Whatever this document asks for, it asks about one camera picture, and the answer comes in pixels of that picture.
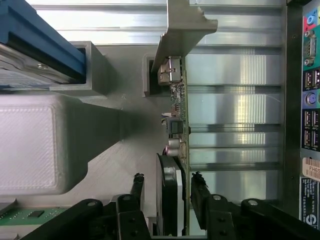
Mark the open grey PC case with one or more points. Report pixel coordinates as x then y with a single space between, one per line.
291 100

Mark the green RAM stick bare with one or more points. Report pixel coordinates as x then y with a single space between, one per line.
30 215

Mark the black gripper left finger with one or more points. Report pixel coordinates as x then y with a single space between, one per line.
130 220

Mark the hard disk in blue caddy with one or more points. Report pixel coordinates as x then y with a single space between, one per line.
37 37

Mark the grey plastic parts rack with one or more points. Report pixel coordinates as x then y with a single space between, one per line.
30 145

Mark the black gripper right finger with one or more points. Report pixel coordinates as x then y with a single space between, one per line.
215 220

